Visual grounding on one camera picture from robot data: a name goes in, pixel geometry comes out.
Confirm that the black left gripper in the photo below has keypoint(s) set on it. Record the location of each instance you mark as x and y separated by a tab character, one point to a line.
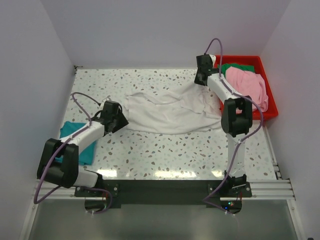
123	121

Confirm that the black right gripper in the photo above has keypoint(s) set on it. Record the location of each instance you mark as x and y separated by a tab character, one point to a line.
196	80

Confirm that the white t shirt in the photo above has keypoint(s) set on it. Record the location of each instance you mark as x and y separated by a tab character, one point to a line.
184	109

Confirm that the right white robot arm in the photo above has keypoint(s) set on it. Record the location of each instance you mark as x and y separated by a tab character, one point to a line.
236	117

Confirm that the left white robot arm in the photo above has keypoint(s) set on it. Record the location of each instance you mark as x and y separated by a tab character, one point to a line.
59	163

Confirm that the green t shirt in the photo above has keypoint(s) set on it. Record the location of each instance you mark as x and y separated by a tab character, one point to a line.
226	66

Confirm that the pink t shirt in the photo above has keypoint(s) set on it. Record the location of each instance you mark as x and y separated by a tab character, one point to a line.
249	84

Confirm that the teal folded t shirt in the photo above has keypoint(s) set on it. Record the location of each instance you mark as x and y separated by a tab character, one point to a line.
86	155

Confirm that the red plastic bin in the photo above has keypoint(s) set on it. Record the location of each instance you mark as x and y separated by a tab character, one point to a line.
272	111

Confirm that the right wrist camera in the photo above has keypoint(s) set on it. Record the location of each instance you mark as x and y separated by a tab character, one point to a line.
213	58

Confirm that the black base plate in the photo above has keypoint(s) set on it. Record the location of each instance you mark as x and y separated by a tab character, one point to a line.
114	194

